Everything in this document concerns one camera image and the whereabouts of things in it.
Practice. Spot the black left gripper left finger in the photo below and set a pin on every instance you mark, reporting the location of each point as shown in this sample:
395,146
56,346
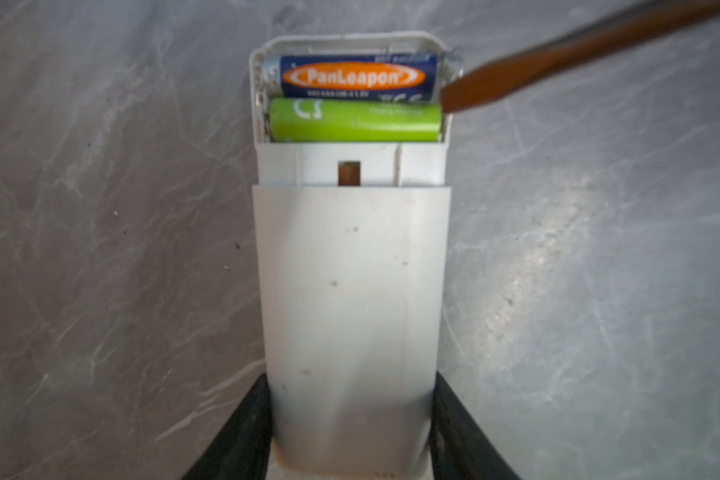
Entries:
242,447

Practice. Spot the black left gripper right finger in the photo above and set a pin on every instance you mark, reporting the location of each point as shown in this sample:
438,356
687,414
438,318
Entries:
458,447

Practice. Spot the white air conditioner remote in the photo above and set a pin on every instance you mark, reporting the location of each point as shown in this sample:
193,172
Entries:
351,242

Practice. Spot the black handled screwdriver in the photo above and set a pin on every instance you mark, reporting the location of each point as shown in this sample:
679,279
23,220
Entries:
628,28

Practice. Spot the green AAA battery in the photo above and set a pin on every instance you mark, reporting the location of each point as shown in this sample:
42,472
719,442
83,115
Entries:
319,120

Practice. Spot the blue AAA battery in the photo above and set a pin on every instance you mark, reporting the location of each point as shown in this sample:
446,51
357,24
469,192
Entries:
408,77

